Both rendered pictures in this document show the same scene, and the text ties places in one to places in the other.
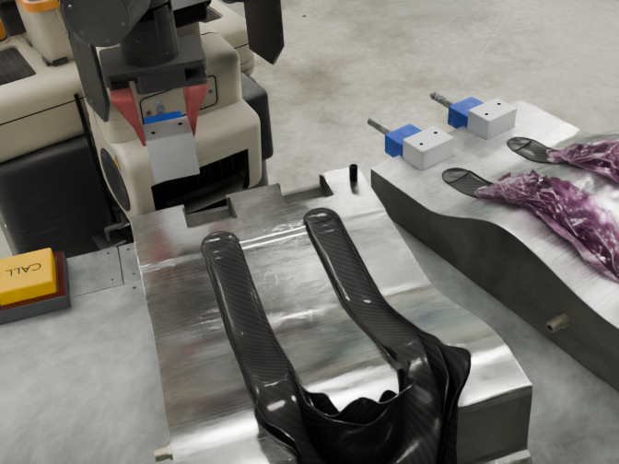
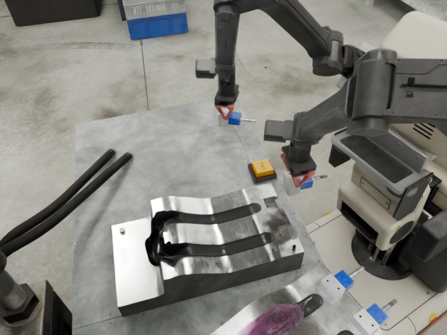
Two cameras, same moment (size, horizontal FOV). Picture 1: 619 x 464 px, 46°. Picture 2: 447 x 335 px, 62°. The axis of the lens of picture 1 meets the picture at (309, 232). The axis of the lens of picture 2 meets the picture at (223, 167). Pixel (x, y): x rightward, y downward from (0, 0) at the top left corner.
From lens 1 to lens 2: 87 cm
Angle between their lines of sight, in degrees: 64
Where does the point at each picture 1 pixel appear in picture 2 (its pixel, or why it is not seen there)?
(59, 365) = (231, 185)
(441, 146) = (328, 290)
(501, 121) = (359, 326)
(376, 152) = not seen: outside the picture
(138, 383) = not seen: hidden behind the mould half
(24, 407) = (216, 181)
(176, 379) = (192, 200)
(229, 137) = (372, 221)
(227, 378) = (186, 209)
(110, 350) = not seen: hidden behind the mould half
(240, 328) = (218, 217)
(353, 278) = (237, 248)
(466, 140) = (348, 310)
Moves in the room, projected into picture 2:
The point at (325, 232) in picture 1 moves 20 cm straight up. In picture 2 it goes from (262, 240) to (265, 193)
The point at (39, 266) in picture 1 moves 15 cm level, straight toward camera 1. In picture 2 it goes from (263, 169) to (225, 184)
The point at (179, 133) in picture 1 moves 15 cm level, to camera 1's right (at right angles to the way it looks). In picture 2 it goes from (288, 181) to (296, 223)
